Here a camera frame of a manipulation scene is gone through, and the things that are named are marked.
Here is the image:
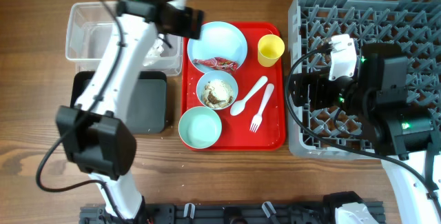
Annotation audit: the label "light blue plate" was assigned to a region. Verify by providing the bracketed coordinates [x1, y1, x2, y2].
[187, 21, 248, 73]

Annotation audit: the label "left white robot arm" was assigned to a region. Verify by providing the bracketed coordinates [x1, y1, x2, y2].
[56, 0, 203, 223]

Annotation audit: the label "red snack wrapper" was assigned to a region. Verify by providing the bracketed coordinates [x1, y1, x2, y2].
[192, 57, 238, 73]

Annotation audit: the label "white plastic spoon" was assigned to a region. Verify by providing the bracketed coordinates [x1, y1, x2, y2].
[230, 76, 268, 116]

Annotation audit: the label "yellow plastic cup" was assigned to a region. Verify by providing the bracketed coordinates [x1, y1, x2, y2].
[258, 34, 285, 68]

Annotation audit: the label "grey dishwasher rack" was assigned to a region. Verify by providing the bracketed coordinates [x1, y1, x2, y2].
[288, 0, 440, 160]

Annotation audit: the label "rice and food scraps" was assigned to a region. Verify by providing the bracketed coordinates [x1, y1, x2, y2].
[201, 79, 234, 110]

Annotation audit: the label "clear plastic waste bin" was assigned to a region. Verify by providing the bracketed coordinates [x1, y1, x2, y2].
[65, 2, 183, 77]

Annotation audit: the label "black waste tray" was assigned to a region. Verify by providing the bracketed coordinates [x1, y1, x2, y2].
[56, 71, 167, 148]

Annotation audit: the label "mint green bowl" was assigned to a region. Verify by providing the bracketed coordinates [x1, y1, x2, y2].
[178, 106, 223, 150]

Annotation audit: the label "blue bowl with rice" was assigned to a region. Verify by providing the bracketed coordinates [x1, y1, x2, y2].
[196, 70, 238, 110]

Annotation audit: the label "white napkin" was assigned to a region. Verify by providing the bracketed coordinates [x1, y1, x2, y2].
[143, 37, 164, 66]

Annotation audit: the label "white plastic fork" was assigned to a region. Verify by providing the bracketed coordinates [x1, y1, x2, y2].
[249, 83, 275, 133]

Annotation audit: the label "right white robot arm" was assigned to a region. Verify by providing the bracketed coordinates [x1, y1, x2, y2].
[284, 43, 440, 223]

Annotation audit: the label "red serving tray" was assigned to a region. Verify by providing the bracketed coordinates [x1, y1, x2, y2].
[180, 21, 287, 152]

